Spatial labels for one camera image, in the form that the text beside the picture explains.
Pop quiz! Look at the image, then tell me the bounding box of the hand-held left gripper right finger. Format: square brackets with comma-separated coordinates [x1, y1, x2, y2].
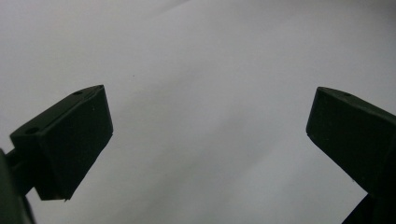
[305, 86, 396, 199]

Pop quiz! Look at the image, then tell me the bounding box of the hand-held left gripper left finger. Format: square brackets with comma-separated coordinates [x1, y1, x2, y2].
[9, 84, 114, 202]

